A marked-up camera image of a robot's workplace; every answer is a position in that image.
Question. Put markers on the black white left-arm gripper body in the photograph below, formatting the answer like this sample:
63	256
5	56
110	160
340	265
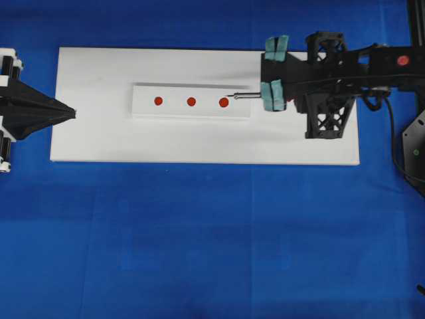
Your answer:
11	68

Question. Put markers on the small white raised block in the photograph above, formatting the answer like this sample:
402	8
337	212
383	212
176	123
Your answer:
188	101

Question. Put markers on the red handled soldering iron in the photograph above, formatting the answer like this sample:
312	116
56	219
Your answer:
253	95

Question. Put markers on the blue table cloth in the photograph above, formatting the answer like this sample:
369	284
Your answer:
111	240

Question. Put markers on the white foam base board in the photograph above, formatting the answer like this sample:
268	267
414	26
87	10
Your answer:
98	84

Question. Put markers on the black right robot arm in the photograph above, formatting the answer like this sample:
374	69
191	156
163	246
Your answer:
370	73

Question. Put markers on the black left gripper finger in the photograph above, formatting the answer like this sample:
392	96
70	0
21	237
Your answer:
20	127
18	91

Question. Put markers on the black aluminium frame rail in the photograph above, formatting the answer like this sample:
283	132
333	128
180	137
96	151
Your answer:
416	21

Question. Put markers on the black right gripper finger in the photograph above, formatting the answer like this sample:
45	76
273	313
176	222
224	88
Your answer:
272	95
276	48

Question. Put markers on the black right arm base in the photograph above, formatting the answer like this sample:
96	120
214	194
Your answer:
413	152

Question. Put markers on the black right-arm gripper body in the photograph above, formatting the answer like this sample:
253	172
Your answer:
320	94

